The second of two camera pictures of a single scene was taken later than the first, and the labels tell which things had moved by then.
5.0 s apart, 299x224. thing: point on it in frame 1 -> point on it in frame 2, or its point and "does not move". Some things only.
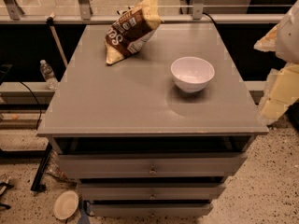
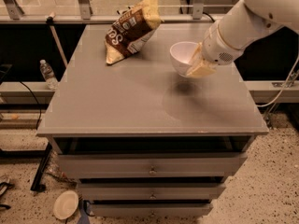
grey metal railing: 84,15 does not move
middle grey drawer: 151,190 does not move
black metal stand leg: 36,187 does not move
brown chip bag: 132,27 does not move
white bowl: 192,74 -> 181,54
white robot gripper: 289,36 -> 218,49
